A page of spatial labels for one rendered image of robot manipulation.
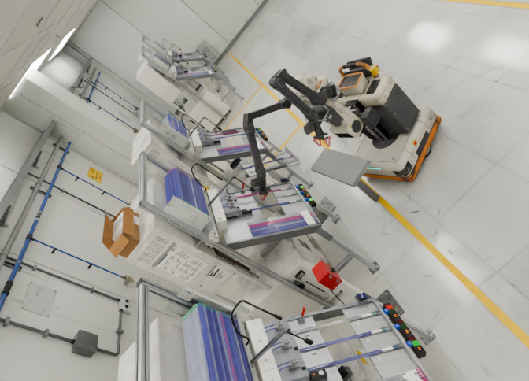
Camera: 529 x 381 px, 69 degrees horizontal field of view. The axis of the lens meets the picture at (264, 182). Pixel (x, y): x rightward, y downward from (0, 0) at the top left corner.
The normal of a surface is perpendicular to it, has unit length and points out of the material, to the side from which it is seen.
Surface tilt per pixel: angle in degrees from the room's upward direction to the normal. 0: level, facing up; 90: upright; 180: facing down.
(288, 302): 90
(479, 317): 0
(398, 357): 47
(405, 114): 90
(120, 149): 90
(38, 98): 90
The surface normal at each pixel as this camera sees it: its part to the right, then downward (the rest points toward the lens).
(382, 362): 0.00, -0.88
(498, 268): -0.71, -0.50
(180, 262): 0.28, 0.45
